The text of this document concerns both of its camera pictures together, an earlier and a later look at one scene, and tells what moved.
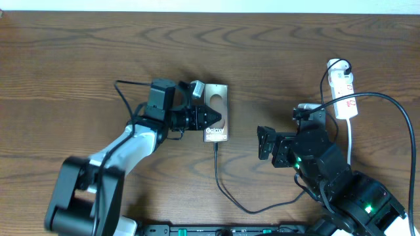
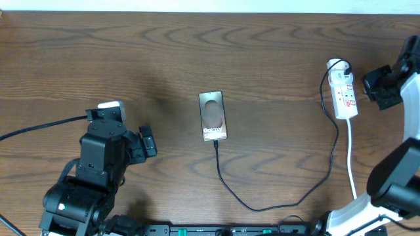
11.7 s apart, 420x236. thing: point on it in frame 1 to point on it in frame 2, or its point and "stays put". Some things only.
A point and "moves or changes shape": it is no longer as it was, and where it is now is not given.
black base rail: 226,230 stays put
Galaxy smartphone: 216,97 moves or changes shape
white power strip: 342,86 stays put
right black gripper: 283,139 to 371,79
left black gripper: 199,113 to 138,141
